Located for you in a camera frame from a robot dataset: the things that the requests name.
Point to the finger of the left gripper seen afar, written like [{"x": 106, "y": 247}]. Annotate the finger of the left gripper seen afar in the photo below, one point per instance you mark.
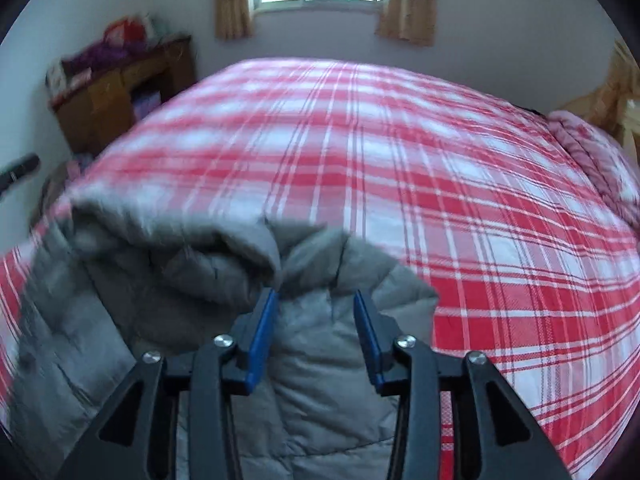
[{"x": 18, "y": 170}]

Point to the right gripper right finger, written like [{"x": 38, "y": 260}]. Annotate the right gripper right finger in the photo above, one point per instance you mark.
[{"x": 495, "y": 435}]

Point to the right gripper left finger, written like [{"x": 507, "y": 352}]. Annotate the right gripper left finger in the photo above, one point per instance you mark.
[{"x": 135, "y": 435}]

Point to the grey puffer jacket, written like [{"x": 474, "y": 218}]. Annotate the grey puffer jacket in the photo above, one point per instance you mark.
[{"x": 113, "y": 281}]

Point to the white patterned box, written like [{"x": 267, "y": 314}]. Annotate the white patterned box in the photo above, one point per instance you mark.
[{"x": 56, "y": 79}]

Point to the brown wooden desk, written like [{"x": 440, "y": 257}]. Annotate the brown wooden desk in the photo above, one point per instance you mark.
[{"x": 101, "y": 109}]

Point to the purple items in desk shelf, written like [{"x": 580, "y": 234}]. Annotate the purple items in desk shelf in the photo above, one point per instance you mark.
[{"x": 144, "y": 103}]

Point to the purple cloth on desk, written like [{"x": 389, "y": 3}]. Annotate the purple cloth on desk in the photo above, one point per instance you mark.
[{"x": 101, "y": 56}]

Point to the red bag on desk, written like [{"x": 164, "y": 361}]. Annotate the red bag on desk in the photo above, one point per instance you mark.
[{"x": 127, "y": 32}]

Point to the red plaid bed sheet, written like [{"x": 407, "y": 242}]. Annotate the red plaid bed sheet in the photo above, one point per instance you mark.
[{"x": 471, "y": 193}]

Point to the left tan curtain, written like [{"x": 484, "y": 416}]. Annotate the left tan curtain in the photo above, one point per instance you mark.
[{"x": 231, "y": 0}]

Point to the folded pink quilt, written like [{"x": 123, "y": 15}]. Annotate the folded pink quilt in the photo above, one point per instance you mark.
[{"x": 603, "y": 161}]

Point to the tan curtain by headboard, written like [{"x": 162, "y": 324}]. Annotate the tan curtain by headboard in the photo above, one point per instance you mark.
[{"x": 604, "y": 106}]

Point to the cream wooden headboard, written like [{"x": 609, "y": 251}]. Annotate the cream wooden headboard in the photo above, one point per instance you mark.
[{"x": 628, "y": 121}]

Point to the right tan curtain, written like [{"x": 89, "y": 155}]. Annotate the right tan curtain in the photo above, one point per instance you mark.
[{"x": 412, "y": 21}]

